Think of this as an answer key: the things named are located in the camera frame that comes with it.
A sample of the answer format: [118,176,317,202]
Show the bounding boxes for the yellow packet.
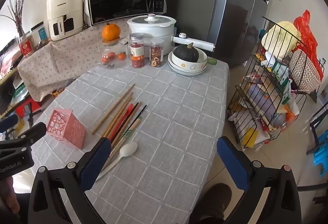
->
[242,128,258,148]

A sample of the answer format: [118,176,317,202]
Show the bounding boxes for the pale bamboo chopstick green band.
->
[110,116,143,159]
[108,118,141,156]

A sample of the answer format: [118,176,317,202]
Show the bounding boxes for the clear jar of dried rings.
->
[149,39,164,68]

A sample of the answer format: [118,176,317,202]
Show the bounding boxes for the glass jar with wooden lid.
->
[101,38,129,69]

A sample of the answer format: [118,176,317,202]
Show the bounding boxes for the red plastic stool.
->
[14,100,44,122]

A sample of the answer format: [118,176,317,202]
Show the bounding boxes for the bare twig bunch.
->
[0,0,32,37]

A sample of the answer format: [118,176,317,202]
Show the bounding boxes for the patterned mesh bag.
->
[289,50,321,91]

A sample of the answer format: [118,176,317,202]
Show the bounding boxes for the white electric cooking pot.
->
[127,14,214,55]

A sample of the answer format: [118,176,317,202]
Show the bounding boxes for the pink plastic utensil holder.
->
[46,109,87,150]

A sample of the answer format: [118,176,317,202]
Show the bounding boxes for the cream air fryer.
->
[46,0,85,41]

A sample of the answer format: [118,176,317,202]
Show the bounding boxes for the glass jar with red label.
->
[19,40,35,57]

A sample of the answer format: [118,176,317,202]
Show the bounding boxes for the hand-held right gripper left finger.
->
[27,137,112,224]

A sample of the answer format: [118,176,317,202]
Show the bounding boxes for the brown shoe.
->
[200,183,232,219]

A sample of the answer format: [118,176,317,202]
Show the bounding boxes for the black wire rack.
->
[227,16,326,150]

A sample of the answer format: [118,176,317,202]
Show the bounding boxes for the blue plastic stool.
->
[314,142,328,164]

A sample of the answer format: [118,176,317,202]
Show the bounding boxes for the red plastic bag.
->
[293,10,324,81]

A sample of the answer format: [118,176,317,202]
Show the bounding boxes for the brown wooden chopstick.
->
[107,100,132,139]
[105,96,134,139]
[92,83,136,135]
[101,92,134,138]

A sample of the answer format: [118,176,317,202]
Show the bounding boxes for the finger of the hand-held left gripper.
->
[0,113,19,133]
[0,122,48,150]

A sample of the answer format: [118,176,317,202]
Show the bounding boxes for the red chopstick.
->
[109,103,134,140]
[111,105,135,141]

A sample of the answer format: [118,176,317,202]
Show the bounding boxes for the green and white carton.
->
[272,63,291,104]

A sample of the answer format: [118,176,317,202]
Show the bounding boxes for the pale green cabbage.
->
[261,21,302,59]

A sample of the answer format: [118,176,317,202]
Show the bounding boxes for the white plastic spoon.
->
[96,141,139,181]

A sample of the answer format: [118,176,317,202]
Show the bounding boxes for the grey checked tablecloth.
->
[31,56,230,224]

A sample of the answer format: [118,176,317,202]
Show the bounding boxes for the white bowl with green handle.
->
[171,50,217,72]

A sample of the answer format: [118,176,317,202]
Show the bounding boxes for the orange snack packet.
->
[51,88,66,98]

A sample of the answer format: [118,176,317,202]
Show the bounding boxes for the person's left hand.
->
[0,177,20,214]

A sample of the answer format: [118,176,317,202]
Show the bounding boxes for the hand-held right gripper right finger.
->
[216,136,303,224]

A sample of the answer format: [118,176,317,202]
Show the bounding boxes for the dark green pumpkin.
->
[173,43,202,63]

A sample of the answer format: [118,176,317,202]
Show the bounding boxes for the red-lid jar of dried fruit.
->
[129,33,145,69]

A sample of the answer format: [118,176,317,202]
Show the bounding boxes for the floral tablecloth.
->
[17,19,134,101]

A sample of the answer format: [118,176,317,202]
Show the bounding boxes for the grey refrigerator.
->
[165,0,274,68]

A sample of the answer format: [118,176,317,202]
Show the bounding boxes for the glass jar with blue label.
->
[31,22,49,46]

